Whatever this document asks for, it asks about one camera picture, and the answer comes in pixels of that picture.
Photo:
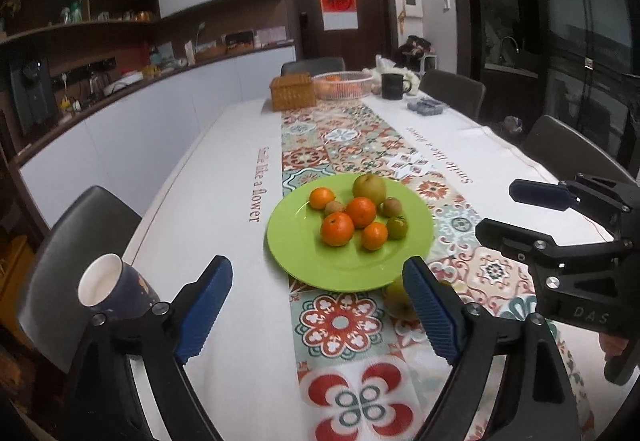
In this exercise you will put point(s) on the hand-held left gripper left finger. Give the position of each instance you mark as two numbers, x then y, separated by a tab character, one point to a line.
204	313

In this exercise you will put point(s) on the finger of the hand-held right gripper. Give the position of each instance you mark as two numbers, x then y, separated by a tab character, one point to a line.
510	236
540	193

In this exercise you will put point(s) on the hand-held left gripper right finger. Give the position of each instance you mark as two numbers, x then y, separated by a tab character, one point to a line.
432	316

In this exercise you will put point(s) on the large yellow pear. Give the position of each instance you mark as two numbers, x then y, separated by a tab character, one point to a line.
397	297

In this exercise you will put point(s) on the small green mandarin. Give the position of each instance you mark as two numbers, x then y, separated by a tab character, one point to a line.
397	227

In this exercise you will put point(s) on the orange mandarin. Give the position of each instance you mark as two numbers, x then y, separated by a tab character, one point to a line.
321	198
361	212
337	229
375	236

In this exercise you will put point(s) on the green plate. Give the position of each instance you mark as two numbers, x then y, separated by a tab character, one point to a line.
300	251

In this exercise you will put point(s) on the small brown fruit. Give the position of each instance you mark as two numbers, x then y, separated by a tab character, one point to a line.
334	208
391	207

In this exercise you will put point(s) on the large green pear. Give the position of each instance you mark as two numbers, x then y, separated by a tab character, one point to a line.
369	189

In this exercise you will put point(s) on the grey chair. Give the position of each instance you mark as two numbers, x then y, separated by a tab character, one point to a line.
70	246
312	66
452	91
575	146

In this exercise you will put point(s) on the dark blue mug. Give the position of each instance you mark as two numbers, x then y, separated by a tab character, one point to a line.
125	293

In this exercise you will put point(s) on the patterned table runner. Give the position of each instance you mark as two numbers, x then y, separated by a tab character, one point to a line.
345	326

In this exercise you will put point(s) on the grey tray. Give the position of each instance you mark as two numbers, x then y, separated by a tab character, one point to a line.
425	106

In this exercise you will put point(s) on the white crumpled cloth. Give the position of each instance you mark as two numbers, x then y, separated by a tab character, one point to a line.
414	83

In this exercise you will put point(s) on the glass sliding door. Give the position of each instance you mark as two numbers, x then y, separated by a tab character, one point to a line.
575	21

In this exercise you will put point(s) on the black mug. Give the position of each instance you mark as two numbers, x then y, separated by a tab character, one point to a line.
393	87

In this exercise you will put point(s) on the stool with clothes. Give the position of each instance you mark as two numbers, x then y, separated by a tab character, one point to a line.
417	48

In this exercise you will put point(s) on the white base cabinet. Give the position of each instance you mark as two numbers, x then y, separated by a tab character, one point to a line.
150	131

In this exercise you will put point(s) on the white plastic bag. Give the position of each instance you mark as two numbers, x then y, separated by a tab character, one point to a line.
386	65

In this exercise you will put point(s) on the pink plastic basket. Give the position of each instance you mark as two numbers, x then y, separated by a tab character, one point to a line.
345	88

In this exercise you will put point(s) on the yellow hanging charm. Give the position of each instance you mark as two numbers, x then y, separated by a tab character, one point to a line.
401	19

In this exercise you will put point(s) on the wicker box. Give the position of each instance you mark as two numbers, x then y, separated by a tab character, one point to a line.
292	93

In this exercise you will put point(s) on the white carton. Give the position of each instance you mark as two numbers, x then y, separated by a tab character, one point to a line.
189	52

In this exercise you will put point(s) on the teal box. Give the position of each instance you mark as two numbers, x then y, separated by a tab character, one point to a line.
162	54

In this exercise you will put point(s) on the black box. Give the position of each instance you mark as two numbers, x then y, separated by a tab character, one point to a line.
240	40

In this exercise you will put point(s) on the dark water dispenser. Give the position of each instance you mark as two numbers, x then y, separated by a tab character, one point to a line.
32	91

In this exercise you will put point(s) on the small desk lamp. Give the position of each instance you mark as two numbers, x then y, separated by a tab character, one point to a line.
200	32

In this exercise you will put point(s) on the pink card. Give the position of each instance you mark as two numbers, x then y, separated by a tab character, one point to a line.
272	35

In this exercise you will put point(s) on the white wall intercom panel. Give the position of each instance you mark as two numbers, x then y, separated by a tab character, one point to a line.
413	6

